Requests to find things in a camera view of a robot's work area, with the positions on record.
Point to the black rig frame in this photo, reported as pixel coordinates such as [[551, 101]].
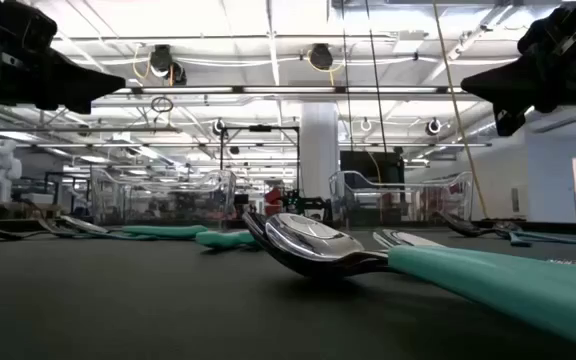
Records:
[[260, 128]]

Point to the clear plastic bin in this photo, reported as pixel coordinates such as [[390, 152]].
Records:
[[348, 200], [118, 200]]

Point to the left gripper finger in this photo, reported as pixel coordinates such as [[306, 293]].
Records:
[[103, 93], [78, 80]]

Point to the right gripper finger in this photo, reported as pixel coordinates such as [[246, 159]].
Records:
[[508, 99], [508, 75]]

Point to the black background robot arm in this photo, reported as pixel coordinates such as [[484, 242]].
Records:
[[308, 202]]

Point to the white square column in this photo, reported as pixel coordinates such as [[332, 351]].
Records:
[[318, 150]]

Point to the black monitor screen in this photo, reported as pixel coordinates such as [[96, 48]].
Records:
[[368, 167]]

